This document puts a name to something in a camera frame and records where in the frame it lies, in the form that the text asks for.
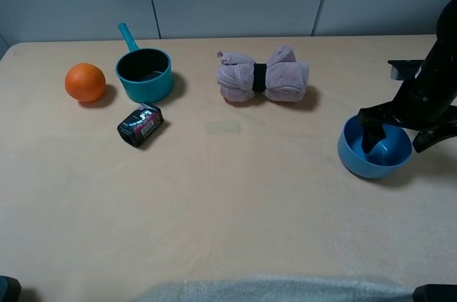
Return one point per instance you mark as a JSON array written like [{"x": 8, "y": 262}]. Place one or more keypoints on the blue plastic bowl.
[{"x": 388, "y": 154}]

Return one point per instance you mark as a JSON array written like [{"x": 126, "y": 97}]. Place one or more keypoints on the teal saucepan with handle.
[{"x": 144, "y": 73}]

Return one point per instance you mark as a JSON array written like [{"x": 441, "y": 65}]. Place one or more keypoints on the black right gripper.
[{"x": 422, "y": 101}]

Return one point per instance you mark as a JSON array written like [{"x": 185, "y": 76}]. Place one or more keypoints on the rolled pink towel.
[{"x": 282, "y": 78}]

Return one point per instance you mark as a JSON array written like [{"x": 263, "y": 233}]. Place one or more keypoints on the grey cloth at table edge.
[{"x": 278, "y": 288}]

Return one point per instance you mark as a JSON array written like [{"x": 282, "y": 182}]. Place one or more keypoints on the black chewing gum box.
[{"x": 140, "y": 124}]

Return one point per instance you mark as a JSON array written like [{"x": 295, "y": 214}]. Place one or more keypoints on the orange fruit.
[{"x": 85, "y": 82}]

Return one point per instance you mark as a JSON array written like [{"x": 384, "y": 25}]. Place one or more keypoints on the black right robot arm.
[{"x": 442, "y": 55}]

